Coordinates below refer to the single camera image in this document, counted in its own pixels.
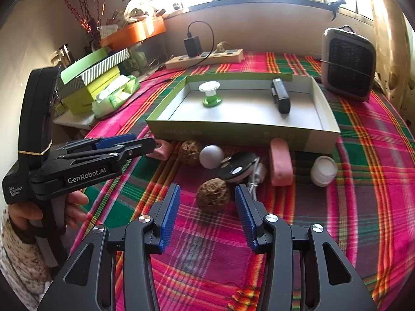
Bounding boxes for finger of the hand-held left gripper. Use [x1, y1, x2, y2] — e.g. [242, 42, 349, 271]
[58, 133, 137, 157]
[49, 137, 156, 166]

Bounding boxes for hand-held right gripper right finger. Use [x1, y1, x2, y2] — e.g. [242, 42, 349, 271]
[234, 183, 378, 311]

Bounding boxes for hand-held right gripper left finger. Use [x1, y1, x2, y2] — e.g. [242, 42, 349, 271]
[37, 183, 182, 311]

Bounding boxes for small pink plastic item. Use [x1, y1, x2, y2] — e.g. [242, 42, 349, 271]
[147, 139, 172, 161]

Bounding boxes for brown walnut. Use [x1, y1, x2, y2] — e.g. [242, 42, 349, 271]
[197, 178, 231, 214]
[178, 140, 202, 167]

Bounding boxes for long pink case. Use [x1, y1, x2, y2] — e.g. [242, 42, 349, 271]
[270, 138, 294, 187]

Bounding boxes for white ball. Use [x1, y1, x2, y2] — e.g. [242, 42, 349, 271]
[199, 145, 225, 169]

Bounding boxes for white cream jar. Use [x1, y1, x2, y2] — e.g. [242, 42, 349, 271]
[310, 155, 338, 187]

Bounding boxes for green cardboard box tray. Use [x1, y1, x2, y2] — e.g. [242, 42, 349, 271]
[146, 74, 341, 154]

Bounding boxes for person's left forearm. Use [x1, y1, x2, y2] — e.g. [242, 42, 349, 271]
[0, 207, 54, 302]

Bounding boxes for person's left hand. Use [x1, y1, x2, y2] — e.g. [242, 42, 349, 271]
[6, 190, 90, 243]

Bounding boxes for yellow rubber band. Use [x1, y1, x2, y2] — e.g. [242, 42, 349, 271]
[18, 139, 53, 155]

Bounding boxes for green wet wipes packet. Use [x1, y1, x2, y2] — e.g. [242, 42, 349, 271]
[92, 75, 141, 117]

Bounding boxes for yellow-green box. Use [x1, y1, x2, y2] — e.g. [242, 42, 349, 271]
[61, 66, 120, 115]

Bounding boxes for black white round charger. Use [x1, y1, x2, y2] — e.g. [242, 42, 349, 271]
[220, 152, 260, 183]

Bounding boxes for striped gift box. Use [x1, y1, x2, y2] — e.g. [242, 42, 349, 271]
[78, 48, 130, 85]

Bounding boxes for green white spool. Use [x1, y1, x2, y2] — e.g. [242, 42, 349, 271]
[198, 81, 223, 107]

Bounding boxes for orange plastic tray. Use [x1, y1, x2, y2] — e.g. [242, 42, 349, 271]
[100, 16, 167, 51]

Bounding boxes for red berry branches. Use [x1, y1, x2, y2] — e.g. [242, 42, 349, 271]
[57, 0, 104, 33]

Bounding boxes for black power adapter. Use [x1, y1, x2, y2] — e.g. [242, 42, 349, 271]
[184, 32, 202, 58]

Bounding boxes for plaid blanket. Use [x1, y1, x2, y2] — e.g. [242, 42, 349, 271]
[70, 51, 415, 311]

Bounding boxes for black rectangular device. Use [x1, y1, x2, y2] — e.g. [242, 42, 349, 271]
[271, 78, 291, 115]

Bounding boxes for beige power strip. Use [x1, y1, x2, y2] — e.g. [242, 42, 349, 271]
[165, 48, 244, 70]

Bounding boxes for clear plastic bag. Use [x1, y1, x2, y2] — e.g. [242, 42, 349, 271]
[125, 0, 163, 17]

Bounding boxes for grey electric heater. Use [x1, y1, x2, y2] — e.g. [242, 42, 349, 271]
[320, 26, 377, 102]

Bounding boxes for patterned curtain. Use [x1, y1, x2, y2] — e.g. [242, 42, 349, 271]
[373, 0, 415, 120]

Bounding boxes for black adapter cable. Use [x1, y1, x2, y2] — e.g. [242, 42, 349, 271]
[187, 21, 215, 58]

